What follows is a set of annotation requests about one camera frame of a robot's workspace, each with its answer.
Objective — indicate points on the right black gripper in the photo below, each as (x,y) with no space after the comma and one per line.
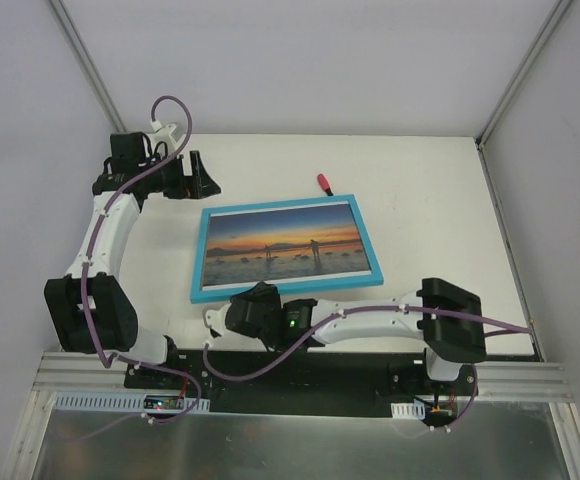
(237,316)

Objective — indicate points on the left white slotted cable duct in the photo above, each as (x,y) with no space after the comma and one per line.
(129,403)

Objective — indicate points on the sunset fishing photo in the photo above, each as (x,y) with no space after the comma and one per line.
(285,245)

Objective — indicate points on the white slotted cable duct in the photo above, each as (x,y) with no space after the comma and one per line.
(129,403)
(408,411)

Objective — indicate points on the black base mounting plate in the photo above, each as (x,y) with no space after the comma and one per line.
(330,384)

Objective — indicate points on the blue wooden picture frame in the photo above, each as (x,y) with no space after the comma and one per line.
(197,280)

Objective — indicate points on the right aluminium corner post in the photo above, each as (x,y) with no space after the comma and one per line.
(556,16)

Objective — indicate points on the aluminium front rail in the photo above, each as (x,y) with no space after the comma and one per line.
(503,381)

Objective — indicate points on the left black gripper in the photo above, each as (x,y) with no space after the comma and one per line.
(189,176)

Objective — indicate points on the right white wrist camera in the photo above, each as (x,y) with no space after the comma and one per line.
(215,320)

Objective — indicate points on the aluminium corner post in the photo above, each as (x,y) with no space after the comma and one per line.
(84,60)
(556,16)

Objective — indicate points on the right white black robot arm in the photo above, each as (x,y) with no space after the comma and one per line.
(442,315)

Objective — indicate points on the left aluminium corner post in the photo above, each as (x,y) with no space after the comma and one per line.
(84,60)

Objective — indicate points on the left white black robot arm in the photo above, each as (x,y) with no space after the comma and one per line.
(90,311)

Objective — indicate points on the right white slotted cable duct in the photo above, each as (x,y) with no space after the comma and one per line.
(408,411)

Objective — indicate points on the red handled screwdriver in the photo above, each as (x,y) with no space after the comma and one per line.
(324,184)

